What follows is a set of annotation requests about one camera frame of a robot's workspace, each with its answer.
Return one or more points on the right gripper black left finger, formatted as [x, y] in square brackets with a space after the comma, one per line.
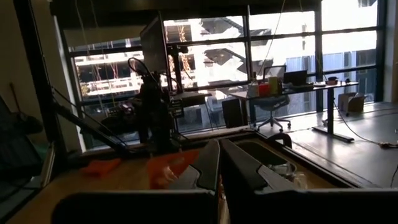
[140, 207]

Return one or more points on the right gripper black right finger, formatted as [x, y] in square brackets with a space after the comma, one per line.
[311, 207]

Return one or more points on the orange toothbrush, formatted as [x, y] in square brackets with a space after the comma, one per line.
[166, 175]

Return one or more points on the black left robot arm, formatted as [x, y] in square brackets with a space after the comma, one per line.
[155, 118]

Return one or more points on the orange cloth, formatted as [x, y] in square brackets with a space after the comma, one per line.
[101, 166]

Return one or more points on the orange plastic bin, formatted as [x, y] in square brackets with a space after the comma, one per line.
[186, 158]

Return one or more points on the dark grey plastic bin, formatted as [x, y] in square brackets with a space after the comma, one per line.
[258, 152]

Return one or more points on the black table clamp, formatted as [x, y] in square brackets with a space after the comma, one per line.
[280, 137]

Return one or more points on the long standing desk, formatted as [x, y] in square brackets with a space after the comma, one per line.
[329, 105]

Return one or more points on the grey office chair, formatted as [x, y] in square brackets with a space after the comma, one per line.
[272, 107]

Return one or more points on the open cardboard box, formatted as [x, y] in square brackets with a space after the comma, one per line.
[351, 102]

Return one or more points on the black box under desk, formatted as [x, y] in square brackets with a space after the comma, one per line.
[233, 113]

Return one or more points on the red cup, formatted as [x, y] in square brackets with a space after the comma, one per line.
[264, 89]

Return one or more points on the yellow green container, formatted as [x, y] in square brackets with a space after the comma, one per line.
[273, 85]

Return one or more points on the dark bowl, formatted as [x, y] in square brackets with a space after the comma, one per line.
[331, 81]

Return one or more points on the black laptop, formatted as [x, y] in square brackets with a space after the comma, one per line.
[295, 77]

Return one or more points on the white bottle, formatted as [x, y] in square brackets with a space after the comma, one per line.
[252, 88]

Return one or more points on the thin framed monitor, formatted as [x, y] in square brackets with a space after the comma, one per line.
[275, 73]

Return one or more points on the large window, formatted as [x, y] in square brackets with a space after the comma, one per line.
[280, 46]

